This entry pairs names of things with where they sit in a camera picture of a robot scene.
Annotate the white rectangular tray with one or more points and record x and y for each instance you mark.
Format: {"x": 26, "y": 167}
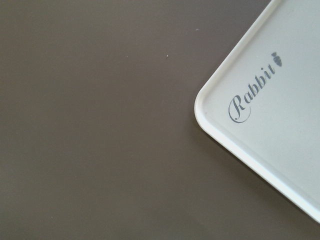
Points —
{"x": 263, "y": 102}

